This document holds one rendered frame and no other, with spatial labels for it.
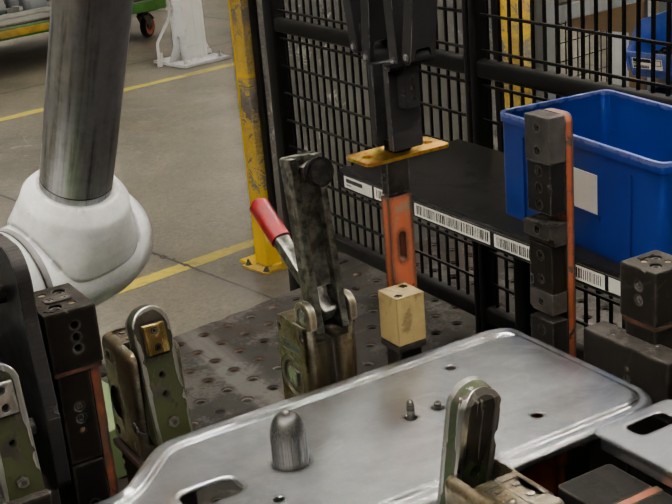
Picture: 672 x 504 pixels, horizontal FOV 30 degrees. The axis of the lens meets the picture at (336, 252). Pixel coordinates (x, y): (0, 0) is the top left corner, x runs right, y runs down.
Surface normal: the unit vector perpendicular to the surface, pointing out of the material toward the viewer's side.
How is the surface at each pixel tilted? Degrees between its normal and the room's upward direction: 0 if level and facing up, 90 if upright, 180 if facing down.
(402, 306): 90
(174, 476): 0
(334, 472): 0
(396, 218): 90
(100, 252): 109
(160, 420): 78
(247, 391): 0
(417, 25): 100
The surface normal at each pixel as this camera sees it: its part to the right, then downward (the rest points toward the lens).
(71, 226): 0.15, 0.10
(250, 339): -0.07, -0.94
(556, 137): 0.52, 0.26
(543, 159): -0.85, 0.24
